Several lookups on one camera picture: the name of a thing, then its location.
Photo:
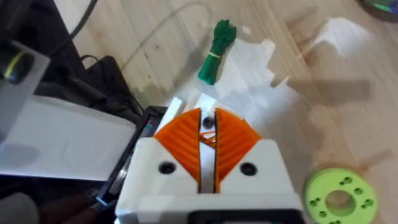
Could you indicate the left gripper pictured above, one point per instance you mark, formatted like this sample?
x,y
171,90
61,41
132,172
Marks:
x,y
149,119

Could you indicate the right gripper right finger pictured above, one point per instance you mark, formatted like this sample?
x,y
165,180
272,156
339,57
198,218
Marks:
x,y
252,183

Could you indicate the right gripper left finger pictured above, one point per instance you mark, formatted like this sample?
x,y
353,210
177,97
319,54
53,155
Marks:
x,y
155,174

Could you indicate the green toy vegetable bundle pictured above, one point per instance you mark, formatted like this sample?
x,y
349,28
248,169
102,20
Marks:
x,y
217,53

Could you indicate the green disc with holes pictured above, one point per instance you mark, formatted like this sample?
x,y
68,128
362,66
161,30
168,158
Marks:
x,y
323,186

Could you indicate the upright flat wrist plate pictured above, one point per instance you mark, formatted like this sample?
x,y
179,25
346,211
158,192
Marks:
x,y
21,93

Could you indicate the dark round container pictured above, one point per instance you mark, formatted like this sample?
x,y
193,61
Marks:
x,y
381,7

